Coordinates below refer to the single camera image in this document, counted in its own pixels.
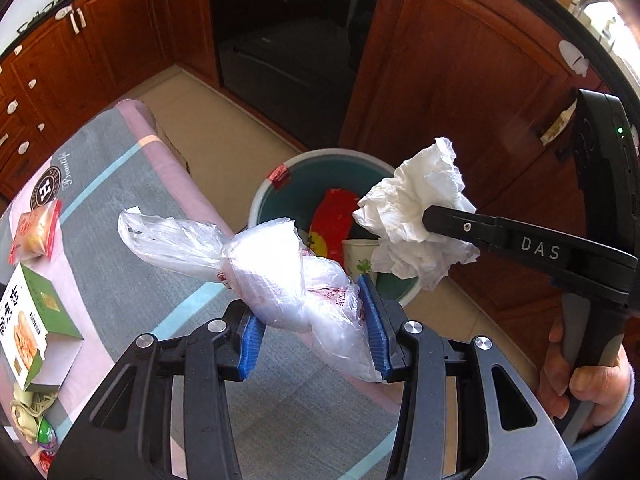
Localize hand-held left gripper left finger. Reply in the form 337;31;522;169
47;300;268;480

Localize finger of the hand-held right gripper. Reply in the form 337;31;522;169
422;204;507;257

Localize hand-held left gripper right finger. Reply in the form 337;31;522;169
357;272;576;480

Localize white paper towel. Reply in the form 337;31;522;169
352;136;481;292

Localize clear plastic bag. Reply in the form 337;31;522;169
117;207;383;383

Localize red plastic bag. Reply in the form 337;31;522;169
307;188;363;273

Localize teal trash bin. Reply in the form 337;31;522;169
248;148;423;306

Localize green cookie box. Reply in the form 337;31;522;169
0;262;85;393

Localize person's right hand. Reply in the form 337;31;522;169
539;317;632;436

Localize white paper cup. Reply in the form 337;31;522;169
341;238;383;286

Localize wooden kitchen cabinets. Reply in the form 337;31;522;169
0;0;640;341

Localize small green wrapper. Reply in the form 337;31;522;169
37;419;60;448

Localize small bread packet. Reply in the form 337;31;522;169
9;199;62;263

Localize black built-in oven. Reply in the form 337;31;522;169
207;0;388;148

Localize gas stove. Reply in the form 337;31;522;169
17;0;76;31

